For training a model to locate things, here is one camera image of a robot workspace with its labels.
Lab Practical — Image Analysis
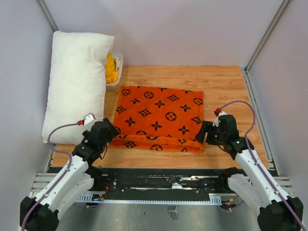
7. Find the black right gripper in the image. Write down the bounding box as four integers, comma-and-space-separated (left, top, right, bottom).
195, 120, 226, 145

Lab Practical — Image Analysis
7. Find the orange monogram pillowcase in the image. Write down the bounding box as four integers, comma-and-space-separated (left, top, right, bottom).
110, 86, 205, 153

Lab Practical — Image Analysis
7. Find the white pillow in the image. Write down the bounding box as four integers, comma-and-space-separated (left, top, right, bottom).
42, 31, 115, 145

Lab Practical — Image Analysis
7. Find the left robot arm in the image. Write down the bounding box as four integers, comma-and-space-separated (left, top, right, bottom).
20, 113, 119, 231

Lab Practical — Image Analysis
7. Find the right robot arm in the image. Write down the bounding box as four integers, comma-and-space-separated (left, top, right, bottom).
195, 111, 305, 231

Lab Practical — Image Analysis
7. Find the white plastic bin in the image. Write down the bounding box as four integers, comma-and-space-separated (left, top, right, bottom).
105, 53, 123, 91

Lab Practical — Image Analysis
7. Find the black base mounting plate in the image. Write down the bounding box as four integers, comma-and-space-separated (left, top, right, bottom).
91, 167, 243, 198

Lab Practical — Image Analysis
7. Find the yellow cloth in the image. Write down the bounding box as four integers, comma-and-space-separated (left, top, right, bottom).
105, 53, 118, 84

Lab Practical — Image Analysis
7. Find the floral patterned cloth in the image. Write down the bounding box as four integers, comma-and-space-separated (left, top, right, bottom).
112, 54, 121, 72

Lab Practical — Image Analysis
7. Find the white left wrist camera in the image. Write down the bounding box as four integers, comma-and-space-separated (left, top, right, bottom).
83, 113, 96, 127

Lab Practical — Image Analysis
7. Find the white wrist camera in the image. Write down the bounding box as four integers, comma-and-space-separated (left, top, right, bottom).
212, 111, 227, 127
83, 113, 96, 127

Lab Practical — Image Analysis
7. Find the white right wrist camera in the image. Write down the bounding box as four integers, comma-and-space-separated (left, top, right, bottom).
212, 111, 227, 127

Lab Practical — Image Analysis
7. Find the slotted aluminium cable rail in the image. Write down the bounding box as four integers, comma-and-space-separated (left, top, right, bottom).
76, 192, 222, 205

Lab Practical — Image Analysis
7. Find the left aluminium frame post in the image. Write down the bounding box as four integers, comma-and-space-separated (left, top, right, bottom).
36, 0, 58, 33

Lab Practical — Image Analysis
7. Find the aluminium frame post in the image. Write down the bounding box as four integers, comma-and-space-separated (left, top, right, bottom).
244, 0, 293, 72
36, 0, 58, 33

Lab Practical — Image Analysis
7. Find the right aluminium frame post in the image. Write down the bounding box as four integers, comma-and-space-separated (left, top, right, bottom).
244, 0, 293, 72

